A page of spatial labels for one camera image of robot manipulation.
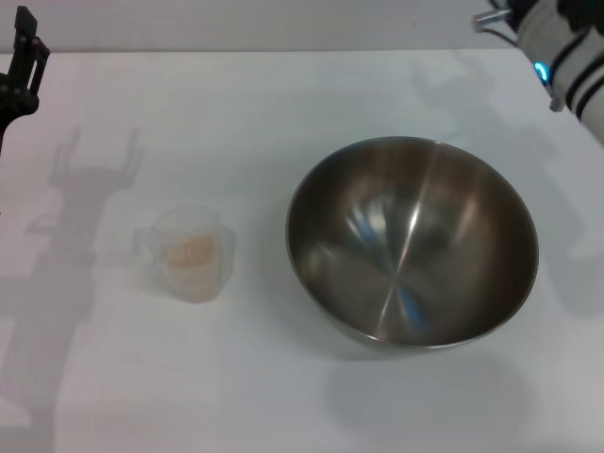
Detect large stainless steel bowl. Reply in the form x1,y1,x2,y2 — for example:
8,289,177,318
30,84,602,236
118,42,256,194
284,135,540,361

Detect clear plastic measuring cup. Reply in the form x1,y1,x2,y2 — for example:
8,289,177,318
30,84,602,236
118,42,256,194
132,203,237,303

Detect silver metal connector plug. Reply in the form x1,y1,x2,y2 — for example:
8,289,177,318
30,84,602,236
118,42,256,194
473,8,512,32

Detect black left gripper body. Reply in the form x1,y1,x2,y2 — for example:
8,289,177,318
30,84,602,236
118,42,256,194
0,71,40,158

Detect beige rice grains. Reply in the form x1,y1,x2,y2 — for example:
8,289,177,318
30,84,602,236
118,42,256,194
164,233,219,300

